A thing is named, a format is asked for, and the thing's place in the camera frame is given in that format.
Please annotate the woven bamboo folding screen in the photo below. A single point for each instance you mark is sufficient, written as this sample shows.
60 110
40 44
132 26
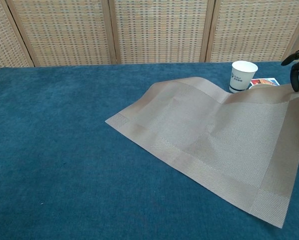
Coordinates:
159 30

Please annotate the beige bowl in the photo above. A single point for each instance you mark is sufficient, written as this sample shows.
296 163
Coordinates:
252 87

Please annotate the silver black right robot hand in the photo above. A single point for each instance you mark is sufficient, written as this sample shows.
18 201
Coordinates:
295 77

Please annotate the grey-brown woven placemat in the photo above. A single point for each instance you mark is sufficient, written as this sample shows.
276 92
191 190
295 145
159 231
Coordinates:
214 140

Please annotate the colourful picture postcard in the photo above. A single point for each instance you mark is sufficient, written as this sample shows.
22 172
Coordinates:
264 81

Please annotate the blue felt table cover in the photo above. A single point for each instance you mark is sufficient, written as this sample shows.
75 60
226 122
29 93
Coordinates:
64 125

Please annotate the white paper cup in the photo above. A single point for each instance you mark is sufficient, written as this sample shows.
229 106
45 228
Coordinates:
239 80

